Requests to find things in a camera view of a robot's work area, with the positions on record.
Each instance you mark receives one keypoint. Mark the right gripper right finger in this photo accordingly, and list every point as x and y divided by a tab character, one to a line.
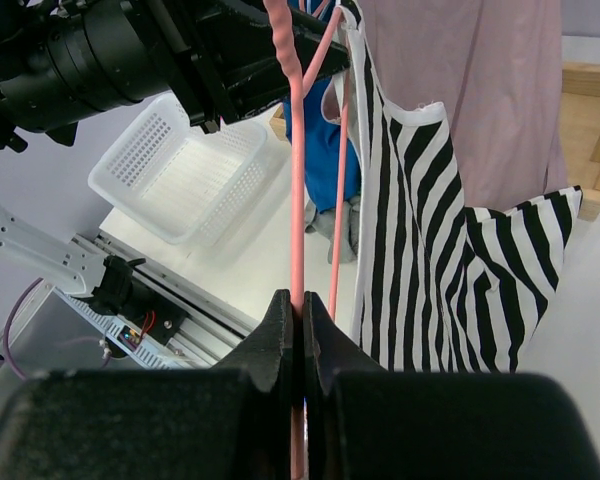
365	422

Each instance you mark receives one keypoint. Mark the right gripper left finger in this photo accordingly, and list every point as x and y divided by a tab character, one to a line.
229	421

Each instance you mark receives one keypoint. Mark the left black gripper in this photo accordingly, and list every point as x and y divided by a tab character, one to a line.
225	59

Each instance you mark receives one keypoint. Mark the pink hanger of striped top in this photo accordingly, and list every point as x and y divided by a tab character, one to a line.
298	200

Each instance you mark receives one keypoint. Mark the black white striped tank top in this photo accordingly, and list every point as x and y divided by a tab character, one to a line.
440	286

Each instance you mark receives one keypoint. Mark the mauve pink tank top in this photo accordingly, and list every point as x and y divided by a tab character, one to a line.
496	66

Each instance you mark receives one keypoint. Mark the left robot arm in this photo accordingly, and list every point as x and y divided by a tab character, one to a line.
65	61

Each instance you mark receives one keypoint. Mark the blue tank top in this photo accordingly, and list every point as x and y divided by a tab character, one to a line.
322	142

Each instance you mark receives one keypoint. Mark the white plastic basket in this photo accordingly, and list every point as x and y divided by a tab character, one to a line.
180	183

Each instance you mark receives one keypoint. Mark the wooden clothes rack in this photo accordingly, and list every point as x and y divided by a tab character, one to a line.
580	132

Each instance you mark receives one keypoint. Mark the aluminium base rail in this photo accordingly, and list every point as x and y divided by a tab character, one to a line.
206	325

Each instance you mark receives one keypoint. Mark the white slotted cable duct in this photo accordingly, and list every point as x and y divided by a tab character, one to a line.
148	343

